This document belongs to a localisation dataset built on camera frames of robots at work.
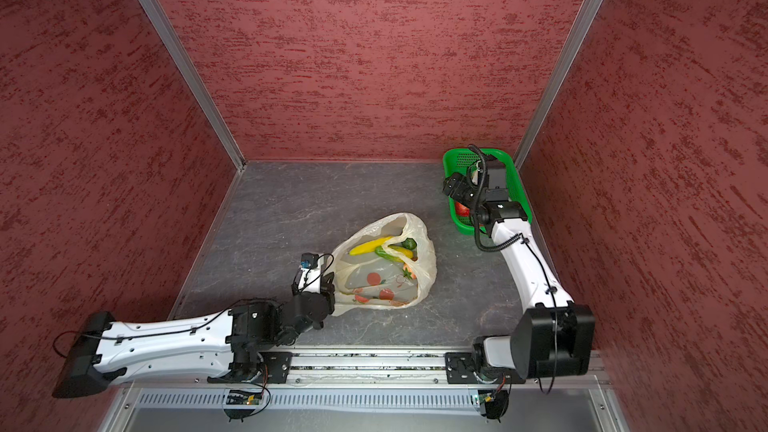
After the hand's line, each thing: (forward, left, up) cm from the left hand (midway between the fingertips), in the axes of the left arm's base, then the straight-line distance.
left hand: (333, 281), depth 75 cm
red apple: (+29, -39, -8) cm, 49 cm away
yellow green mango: (+14, -18, -10) cm, 26 cm away
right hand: (+23, -31, +10) cm, 40 cm away
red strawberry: (+7, -20, -10) cm, 23 cm away
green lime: (+8, -20, +7) cm, 22 cm away
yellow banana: (+15, -8, -10) cm, 20 cm away
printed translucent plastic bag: (+11, -13, -12) cm, 21 cm away
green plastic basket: (+52, -40, -6) cm, 66 cm away
